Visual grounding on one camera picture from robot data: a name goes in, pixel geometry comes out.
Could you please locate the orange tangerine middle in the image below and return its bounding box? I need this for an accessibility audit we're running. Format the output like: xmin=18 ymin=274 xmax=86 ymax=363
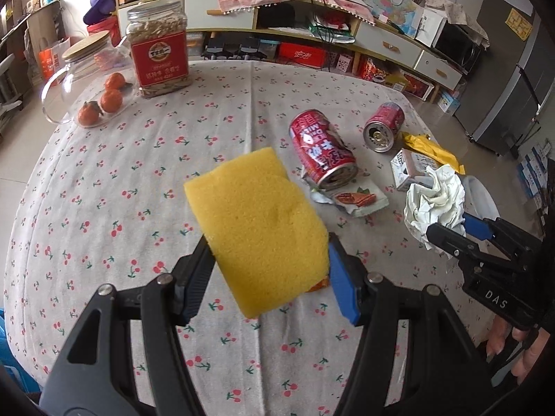
xmin=100 ymin=88 xmax=123 ymax=114

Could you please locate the white tissue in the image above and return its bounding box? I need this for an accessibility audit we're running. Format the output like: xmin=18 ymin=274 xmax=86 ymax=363
xmin=403 ymin=164 xmax=466 ymax=252

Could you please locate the small red drink can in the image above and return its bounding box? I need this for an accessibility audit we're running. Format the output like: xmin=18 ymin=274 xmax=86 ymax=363
xmin=363 ymin=102 xmax=404 ymax=153

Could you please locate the yellow plastic wrapper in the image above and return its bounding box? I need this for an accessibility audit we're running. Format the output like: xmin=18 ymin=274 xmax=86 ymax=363
xmin=401 ymin=131 xmax=466 ymax=175

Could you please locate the white snack wrapper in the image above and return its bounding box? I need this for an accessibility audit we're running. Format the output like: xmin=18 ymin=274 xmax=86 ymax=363
xmin=303 ymin=171 xmax=390 ymax=218

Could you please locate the orange tangerine back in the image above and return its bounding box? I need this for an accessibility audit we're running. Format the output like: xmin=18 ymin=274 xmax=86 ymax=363
xmin=104 ymin=72 xmax=127 ymax=90

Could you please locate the nut jar red label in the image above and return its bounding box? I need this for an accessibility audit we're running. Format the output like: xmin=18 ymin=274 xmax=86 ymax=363
xmin=126 ymin=0 xmax=190 ymax=98

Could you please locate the colourful map poster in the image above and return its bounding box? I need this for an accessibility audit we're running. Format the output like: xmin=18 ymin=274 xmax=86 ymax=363
xmin=364 ymin=0 xmax=424 ymax=38

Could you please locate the white milk carton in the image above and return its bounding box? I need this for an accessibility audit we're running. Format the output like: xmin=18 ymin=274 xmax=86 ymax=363
xmin=390 ymin=148 xmax=439 ymax=192

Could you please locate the grey refrigerator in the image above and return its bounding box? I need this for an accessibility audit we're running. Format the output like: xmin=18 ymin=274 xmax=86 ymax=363
xmin=455 ymin=0 xmax=554 ymax=157

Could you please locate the glass jar wooden lid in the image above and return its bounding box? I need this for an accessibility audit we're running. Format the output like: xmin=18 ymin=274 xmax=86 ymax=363
xmin=41 ymin=30 xmax=137 ymax=129

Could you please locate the black microwave oven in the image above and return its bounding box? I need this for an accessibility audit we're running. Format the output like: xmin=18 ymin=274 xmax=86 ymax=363
xmin=416 ymin=9 xmax=483 ymax=74

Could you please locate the orange tangerine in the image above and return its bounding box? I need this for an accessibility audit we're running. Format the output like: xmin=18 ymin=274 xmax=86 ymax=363
xmin=77 ymin=101 xmax=102 ymax=127
xmin=104 ymin=72 xmax=127 ymax=90
xmin=100 ymin=88 xmax=123 ymax=114

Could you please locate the person right hand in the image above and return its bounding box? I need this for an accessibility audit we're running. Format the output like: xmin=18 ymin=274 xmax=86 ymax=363
xmin=486 ymin=315 xmax=551 ymax=385

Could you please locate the cherry print tablecloth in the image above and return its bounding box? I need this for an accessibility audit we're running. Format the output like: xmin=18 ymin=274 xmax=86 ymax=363
xmin=4 ymin=61 xmax=492 ymax=415

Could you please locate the wooden TV cabinet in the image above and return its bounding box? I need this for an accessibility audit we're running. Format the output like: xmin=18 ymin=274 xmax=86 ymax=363
xmin=181 ymin=0 xmax=463 ymax=89

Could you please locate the yellow sponge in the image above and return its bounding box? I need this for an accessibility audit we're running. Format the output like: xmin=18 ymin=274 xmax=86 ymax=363
xmin=183 ymin=147 xmax=329 ymax=318

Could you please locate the red box under cabinet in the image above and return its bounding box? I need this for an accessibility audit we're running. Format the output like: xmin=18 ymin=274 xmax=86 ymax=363
xmin=277 ymin=42 xmax=326 ymax=69

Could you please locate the orange tangerine front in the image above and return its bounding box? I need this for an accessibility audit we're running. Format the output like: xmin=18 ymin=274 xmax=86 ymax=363
xmin=77 ymin=101 xmax=102 ymax=127

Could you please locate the large red milk can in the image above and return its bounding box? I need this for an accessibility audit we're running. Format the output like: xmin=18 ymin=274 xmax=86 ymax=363
xmin=289 ymin=109 xmax=358 ymax=191

